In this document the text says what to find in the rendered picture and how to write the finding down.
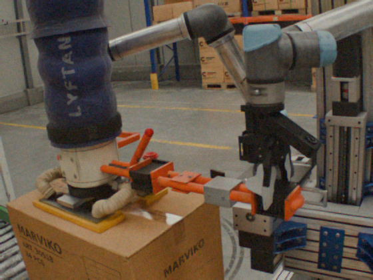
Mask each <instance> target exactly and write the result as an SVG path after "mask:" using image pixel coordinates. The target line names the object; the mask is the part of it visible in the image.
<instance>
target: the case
mask: <svg viewBox="0 0 373 280"><path fill-rule="evenodd" d="M61 180H62V179H58V180H56V181H54V182H52V183H50V185H51V187H52V188H53V189H54V190H56V191H61V192H62V193H64V194H68V193H69V189H68V185H67V184H66V183H63V182H61ZM167 188H168V190H169V193H168V194H166V195H165V196H163V197H161V198H160V199H158V200H157V201H155V202H154V203H151V204H149V205H143V204H140V203H135V202H133V203H128V204H127V205H125V206H123V207H121V209H118V212H120V213H123V214H124V215H125V220H123V221H121V222H120V223H118V224H116V225H115V226H113V227H111V228H110V229H108V230H106V231H105V232H103V233H101V234H99V233H97V232H94V231H92V230H89V229H87V228H84V227H81V226H80V225H76V224H74V223H72V222H69V221H66V220H64V219H62V218H60V217H58V216H56V215H54V214H51V213H49V212H46V211H44V210H42V209H39V208H37V207H34V206H33V201H34V200H36V199H38V198H41V197H43V194H42V193H41V192H40V191H38V189H36V190H34V191H32V192H29V193H28V194H26V195H23V196H21V197H19V198H17V199H14V200H12V201H10V202H8V203H6V204H5V205H6V208H7V212H8V215H9V218H10V222H11V225H12V228H13V232H14V234H15V237H16V240H17V243H18V246H19V250H20V252H21V256H22V259H23V262H24V265H25V268H26V270H27V273H28V276H29V279H30V280H224V265H223V250H222V237H221V233H222V230H221V223H220V209H219V206H218V205H213V204H207V203H205V202H204V195H203V194H200V193H193V192H190V193H189V194H185V193H179V192H176V191H171V189H173V188H172V187H167Z"/></svg>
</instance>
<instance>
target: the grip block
mask: <svg viewBox="0 0 373 280"><path fill-rule="evenodd" d="M151 160H152V162H151ZM169 171H175V169H174V163H173V161H166V160H161V159H151V158H150V157H149V158H147V159H145V160H143V161H141V162H140V163H137V164H135V165H133V166H131V167H129V177H130V180H131V189H134V190H137V191H142V192H145V193H152V192H153V193H154V194H157V193H159V192H160V191H162V190H163V189H166V188H167V187H166V186H162V185H158V184H157V179H158V177H160V176H161V177H167V173H168V172H169Z"/></svg>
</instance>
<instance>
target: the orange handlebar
mask: <svg viewBox="0 0 373 280"><path fill-rule="evenodd" d="M118 137H122V138H124V139H121V140H119V141H117V144H118V148H121V147H124V146H126V145H128V144H131V143H133V142H135V141H137V140H139V139H140V135H139V133H135V132H130V131H123V132H122V133H121V135H119V136H118ZM111 164H114V165H121V166H125V167H128V166H129V163H126V162H122V161H115V160H112V162H111ZM100 170H101V171H102V172H105V173H111V174H113V175H116V176H119V177H126V178H129V179H130V177H129V170H127V169H121V168H117V167H111V166H108V165H101V166H100ZM201 174H202V173H196V172H192V171H183V172H182V173H181V172H176V171H169V172H168V173H167V177H161V176H160V177H158V179H157V184H158V185H162V186H166V187H172V188H173V189H171V191H176V192H179V193H185V194H189V193H190V192H193V193H200V194H203V195H204V189H203V185H205V184H206V183H208V182H209V181H211V180H212V179H213V178H209V177H202V176H200V175H201ZM238 190H239V191H231V193H230V195H229V198H230V200H233V201H239V202H242V203H250V204H251V200H250V194H251V193H252V191H251V190H249V189H247V188H246V184H240V186H239V189H238ZM304 202H305V199H304V197H303V196H302V195H301V194H298V196H297V198H296V199H294V200H293V201H292V203H291V206H290V210H291V211H293V210H297V209H299V208H301V207H302V206H303V205H304Z"/></svg>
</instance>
